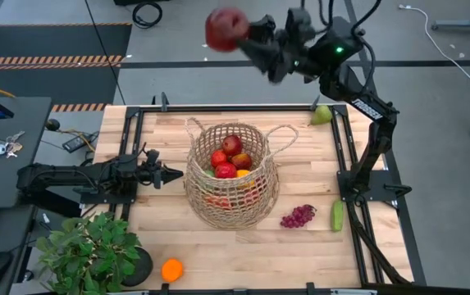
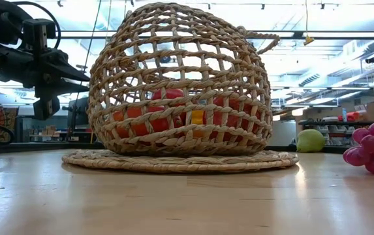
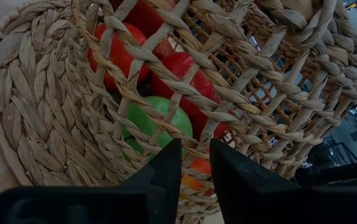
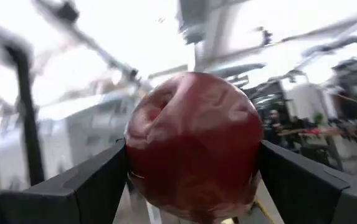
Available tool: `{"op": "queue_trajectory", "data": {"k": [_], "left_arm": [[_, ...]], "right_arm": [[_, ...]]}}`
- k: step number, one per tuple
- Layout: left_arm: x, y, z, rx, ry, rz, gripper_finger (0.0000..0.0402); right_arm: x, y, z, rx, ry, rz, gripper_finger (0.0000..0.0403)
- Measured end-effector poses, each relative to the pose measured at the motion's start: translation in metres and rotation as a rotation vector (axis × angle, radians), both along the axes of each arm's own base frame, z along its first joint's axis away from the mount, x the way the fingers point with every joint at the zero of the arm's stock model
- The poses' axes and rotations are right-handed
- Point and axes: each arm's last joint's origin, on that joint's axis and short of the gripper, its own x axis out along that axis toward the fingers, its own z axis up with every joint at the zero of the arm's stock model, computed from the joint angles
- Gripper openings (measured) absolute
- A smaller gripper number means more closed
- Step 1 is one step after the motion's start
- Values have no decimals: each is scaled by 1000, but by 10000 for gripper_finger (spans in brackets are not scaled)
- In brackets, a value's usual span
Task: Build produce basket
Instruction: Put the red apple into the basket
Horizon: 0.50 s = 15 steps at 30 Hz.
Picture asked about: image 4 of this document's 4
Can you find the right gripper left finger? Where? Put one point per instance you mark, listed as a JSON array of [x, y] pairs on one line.
[[72, 199]]

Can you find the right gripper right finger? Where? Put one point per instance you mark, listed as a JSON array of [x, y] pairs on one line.
[[315, 199]]

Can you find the person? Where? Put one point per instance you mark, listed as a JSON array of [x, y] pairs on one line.
[[273, 124]]

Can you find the dark maroon apple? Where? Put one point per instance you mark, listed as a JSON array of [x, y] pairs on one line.
[[193, 140]]

